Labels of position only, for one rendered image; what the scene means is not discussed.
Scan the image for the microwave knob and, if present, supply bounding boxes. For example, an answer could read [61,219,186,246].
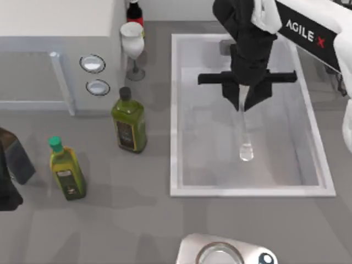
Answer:
[79,54,107,74]
[85,79,111,97]

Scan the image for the white sink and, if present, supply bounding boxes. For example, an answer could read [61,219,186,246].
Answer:
[169,33,337,198]

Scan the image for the green bottle with black cap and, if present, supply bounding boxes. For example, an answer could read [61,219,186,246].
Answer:
[110,86,149,155]

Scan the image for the pale grey rounded box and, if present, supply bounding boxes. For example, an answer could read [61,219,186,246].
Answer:
[175,233,280,264]

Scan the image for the white goblet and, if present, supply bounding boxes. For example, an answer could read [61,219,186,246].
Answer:
[119,21,147,82]

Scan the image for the microwave door handle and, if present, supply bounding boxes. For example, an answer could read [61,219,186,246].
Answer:
[48,51,76,117]

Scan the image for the yellow-green bottle with green cap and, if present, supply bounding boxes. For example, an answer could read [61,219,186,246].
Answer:
[47,136,87,202]

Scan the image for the tall clear tap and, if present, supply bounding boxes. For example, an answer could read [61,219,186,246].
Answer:
[219,39,255,163]

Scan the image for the dark bottle with red label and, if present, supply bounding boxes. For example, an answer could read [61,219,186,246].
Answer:
[126,0,145,29]

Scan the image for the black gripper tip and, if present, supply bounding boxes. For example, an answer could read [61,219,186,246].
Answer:
[0,127,37,213]

